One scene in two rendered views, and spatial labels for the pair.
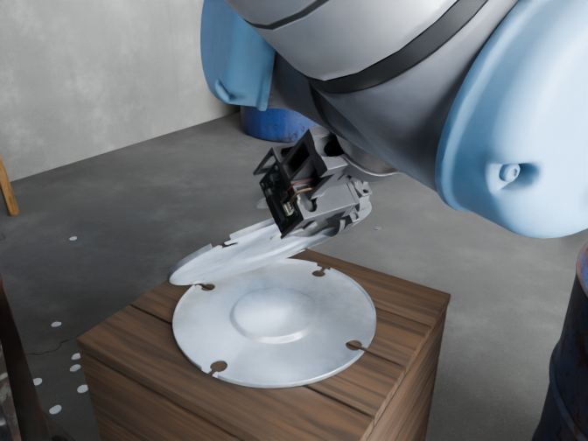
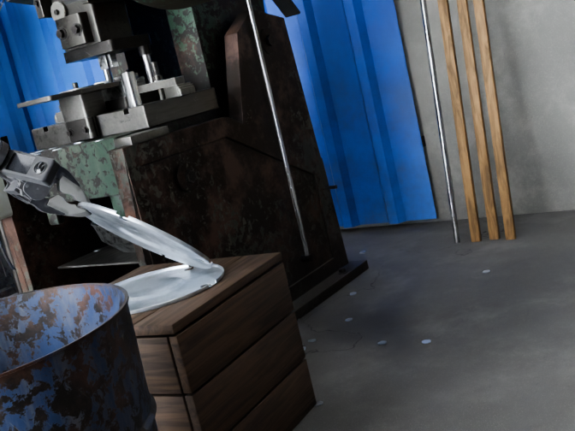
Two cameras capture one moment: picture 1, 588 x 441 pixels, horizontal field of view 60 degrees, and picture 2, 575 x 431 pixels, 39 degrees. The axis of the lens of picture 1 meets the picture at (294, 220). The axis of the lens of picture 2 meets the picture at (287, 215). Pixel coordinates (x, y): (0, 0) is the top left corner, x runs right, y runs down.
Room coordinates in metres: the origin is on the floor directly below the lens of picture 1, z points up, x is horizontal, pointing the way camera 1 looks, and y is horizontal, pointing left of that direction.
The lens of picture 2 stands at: (0.84, -1.57, 0.74)
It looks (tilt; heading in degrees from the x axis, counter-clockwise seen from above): 11 degrees down; 88
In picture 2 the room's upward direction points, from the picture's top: 13 degrees counter-clockwise
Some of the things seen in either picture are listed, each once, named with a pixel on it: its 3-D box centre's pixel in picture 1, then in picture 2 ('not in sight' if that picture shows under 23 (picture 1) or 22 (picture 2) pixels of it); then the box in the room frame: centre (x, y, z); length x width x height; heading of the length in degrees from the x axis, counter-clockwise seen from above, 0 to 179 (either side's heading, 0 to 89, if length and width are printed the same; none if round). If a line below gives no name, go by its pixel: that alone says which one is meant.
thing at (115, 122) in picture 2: not in sight; (124, 119); (0.54, 0.78, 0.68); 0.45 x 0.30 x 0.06; 142
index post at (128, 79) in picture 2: not in sight; (131, 88); (0.60, 0.57, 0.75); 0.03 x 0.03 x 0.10; 52
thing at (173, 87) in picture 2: not in sight; (161, 79); (0.67, 0.68, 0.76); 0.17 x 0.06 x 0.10; 142
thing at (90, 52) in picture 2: not in sight; (108, 53); (0.54, 0.78, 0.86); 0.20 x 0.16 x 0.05; 142
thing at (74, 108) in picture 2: not in sight; (74, 115); (0.43, 0.64, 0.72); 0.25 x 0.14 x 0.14; 52
